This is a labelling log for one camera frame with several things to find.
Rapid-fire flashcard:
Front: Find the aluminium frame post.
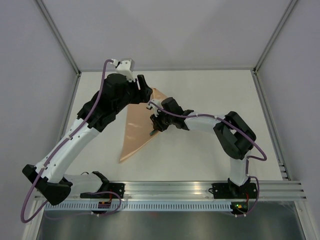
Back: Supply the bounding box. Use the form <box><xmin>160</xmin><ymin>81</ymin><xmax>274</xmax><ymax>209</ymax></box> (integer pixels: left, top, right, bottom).
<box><xmin>33</xmin><ymin>0</ymin><xmax>81</xmax><ymax>77</ymax></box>
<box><xmin>251</xmin><ymin>0</ymin><xmax>300</xmax><ymax>74</ymax></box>

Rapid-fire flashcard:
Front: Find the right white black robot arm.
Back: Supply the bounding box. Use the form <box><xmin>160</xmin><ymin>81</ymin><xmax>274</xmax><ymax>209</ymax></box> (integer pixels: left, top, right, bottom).
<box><xmin>147</xmin><ymin>97</ymin><xmax>257</xmax><ymax>198</ymax></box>

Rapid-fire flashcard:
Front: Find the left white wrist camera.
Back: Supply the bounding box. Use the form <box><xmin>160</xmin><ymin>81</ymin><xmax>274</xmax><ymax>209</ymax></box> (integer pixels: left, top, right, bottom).
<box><xmin>115</xmin><ymin>58</ymin><xmax>136</xmax><ymax>83</ymax></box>

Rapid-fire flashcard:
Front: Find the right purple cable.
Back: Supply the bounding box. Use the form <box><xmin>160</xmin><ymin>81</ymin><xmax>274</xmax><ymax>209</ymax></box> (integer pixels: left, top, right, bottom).
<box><xmin>148</xmin><ymin>99</ymin><xmax>268</xmax><ymax>218</ymax></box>

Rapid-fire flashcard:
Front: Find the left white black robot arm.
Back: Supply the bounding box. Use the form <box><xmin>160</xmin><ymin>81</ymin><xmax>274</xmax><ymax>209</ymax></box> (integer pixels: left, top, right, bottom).
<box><xmin>22</xmin><ymin>73</ymin><xmax>153</xmax><ymax>206</ymax></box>

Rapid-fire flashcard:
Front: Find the right aluminium frame post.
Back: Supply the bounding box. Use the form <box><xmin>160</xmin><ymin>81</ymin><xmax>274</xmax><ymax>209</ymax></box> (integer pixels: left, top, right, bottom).
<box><xmin>251</xmin><ymin>0</ymin><xmax>300</xmax><ymax>74</ymax></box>

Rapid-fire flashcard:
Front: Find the purple cable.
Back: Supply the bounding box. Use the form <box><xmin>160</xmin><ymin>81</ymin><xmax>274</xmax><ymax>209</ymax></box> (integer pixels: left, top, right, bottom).
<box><xmin>148</xmin><ymin>99</ymin><xmax>268</xmax><ymax>218</ymax></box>
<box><xmin>21</xmin><ymin>59</ymin><xmax>123</xmax><ymax>223</ymax></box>

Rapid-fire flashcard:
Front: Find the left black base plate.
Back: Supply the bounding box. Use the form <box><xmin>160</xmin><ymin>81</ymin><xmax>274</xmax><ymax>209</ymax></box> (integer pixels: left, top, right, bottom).
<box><xmin>80</xmin><ymin>182</ymin><xmax>125</xmax><ymax>199</ymax></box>

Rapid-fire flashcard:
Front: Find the peach cloth napkin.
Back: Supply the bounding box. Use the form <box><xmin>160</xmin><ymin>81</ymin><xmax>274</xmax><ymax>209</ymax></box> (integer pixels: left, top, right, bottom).
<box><xmin>119</xmin><ymin>103</ymin><xmax>158</xmax><ymax>163</ymax></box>

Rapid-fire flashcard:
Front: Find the front aluminium rail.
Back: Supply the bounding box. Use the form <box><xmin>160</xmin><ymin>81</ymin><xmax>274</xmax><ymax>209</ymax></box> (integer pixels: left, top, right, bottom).
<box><xmin>34</xmin><ymin>180</ymin><xmax>307</xmax><ymax>201</ymax></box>

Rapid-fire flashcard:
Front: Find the left side aluminium rail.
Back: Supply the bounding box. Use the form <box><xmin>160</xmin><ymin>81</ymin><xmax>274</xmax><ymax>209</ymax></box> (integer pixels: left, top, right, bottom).
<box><xmin>54</xmin><ymin>71</ymin><xmax>82</xmax><ymax>148</ymax></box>

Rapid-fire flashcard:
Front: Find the white slotted cable duct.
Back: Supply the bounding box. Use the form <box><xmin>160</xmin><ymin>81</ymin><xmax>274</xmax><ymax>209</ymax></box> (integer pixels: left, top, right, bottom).
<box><xmin>44</xmin><ymin>200</ymin><xmax>232</xmax><ymax>212</ymax></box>

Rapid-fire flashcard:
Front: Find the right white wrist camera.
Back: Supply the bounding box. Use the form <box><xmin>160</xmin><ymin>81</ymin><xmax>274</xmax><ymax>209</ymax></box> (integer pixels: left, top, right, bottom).
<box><xmin>146</xmin><ymin>98</ymin><xmax>162</xmax><ymax>117</ymax></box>

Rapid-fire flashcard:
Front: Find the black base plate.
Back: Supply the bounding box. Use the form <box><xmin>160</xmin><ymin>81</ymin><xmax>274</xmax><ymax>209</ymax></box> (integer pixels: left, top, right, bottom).
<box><xmin>208</xmin><ymin>182</ymin><xmax>258</xmax><ymax>200</ymax></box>
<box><xmin>80</xmin><ymin>182</ymin><xmax>125</xmax><ymax>199</ymax></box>

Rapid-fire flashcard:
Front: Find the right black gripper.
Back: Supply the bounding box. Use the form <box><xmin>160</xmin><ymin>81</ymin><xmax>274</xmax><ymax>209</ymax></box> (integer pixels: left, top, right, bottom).
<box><xmin>150</xmin><ymin>107</ymin><xmax>174</xmax><ymax>132</ymax></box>

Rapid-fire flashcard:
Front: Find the aluminium rail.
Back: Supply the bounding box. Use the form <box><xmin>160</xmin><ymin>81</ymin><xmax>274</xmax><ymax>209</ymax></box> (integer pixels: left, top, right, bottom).
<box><xmin>54</xmin><ymin>71</ymin><xmax>82</xmax><ymax>148</ymax></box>
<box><xmin>34</xmin><ymin>180</ymin><xmax>307</xmax><ymax>201</ymax></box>
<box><xmin>250</xmin><ymin>69</ymin><xmax>292</xmax><ymax>181</ymax></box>

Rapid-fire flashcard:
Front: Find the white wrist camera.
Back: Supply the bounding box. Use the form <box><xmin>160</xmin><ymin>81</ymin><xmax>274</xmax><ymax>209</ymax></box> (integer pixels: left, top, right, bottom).
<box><xmin>115</xmin><ymin>58</ymin><xmax>136</xmax><ymax>83</ymax></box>
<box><xmin>146</xmin><ymin>98</ymin><xmax>162</xmax><ymax>117</ymax></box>

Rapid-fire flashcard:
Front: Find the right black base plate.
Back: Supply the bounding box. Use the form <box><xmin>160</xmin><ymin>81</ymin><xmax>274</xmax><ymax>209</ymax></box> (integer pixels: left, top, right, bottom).
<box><xmin>208</xmin><ymin>182</ymin><xmax>258</xmax><ymax>200</ymax></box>

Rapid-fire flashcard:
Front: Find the left aluminium frame post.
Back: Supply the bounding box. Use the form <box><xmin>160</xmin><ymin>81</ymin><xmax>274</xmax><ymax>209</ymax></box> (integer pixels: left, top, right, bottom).
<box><xmin>33</xmin><ymin>0</ymin><xmax>81</xmax><ymax>77</ymax></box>

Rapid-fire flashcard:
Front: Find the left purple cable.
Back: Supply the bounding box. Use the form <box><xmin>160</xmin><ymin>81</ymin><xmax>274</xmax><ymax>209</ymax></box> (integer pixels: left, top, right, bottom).
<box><xmin>21</xmin><ymin>59</ymin><xmax>123</xmax><ymax>223</ymax></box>

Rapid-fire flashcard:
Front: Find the right side aluminium rail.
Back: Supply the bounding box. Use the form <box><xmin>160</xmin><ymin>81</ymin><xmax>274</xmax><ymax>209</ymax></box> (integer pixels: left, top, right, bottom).
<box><xmin>250</xmin><ymin>69</ymin><xmax>292</xmax><ymax>181</ymax></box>

